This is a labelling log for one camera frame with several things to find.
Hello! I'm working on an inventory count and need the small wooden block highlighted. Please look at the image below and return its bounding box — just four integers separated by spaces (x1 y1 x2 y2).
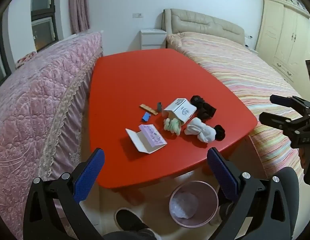
139 104 158 116

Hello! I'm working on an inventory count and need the pale green crumpled cloth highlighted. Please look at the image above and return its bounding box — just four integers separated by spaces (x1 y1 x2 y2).
163 117 183 135

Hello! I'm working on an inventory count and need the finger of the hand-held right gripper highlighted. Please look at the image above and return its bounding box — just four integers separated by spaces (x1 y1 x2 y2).
259 112 308 135
270 94 310 115

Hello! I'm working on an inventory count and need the black white-soled shoe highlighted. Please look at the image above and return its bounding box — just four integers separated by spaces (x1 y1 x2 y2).
114 207 155 238

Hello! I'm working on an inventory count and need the cream wardrobe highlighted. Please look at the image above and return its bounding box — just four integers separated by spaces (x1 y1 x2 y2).
255 0 310 98

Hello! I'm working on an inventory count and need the person's left trouser leg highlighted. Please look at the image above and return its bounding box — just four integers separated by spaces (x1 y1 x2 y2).
102 227 158 240

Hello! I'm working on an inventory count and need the black hair scrunchie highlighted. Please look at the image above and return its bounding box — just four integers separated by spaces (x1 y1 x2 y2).
213 124 226 142

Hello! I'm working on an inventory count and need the dark framed window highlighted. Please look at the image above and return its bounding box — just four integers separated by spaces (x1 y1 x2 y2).
0 0 58 80

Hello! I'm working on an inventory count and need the open white carton purple label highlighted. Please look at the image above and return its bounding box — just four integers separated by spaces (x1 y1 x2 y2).
125 124 168 154

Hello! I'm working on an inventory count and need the red patterned pillow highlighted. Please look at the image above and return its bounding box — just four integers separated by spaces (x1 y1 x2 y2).
15 51 37 68

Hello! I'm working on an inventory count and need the white nightstand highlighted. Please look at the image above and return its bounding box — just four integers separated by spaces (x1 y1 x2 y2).
140 29 167 50

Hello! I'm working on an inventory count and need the pink curtain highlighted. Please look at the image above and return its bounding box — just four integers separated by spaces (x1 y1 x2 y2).
68 0 90 34

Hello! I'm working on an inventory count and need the white crumpled cloth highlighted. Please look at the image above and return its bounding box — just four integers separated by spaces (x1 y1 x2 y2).
184 117 217 143

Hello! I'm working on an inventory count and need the person's right hand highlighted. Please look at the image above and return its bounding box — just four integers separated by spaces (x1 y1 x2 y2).
300 148 310 170

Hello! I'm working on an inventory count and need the beige padded headboard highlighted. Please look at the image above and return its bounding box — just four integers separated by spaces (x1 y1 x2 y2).
161 8 245 46

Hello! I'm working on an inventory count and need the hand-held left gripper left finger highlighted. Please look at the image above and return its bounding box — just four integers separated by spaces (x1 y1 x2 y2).
23 148 105 240

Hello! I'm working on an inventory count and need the white cardboard box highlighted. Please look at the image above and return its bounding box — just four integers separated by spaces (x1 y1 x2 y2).
162 98 197 125

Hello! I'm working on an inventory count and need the pink quilted bed cover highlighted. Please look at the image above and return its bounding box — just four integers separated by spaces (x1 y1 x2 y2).
0 31 104 240

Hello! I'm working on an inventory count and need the pink waste bin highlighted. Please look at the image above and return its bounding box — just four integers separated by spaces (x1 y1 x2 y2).
169 181 219 228

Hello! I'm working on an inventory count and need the white plastic bag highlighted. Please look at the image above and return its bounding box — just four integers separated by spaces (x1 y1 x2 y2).
170 191 199 218

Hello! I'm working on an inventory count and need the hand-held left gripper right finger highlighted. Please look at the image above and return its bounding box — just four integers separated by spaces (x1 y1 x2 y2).
207 147 293 240

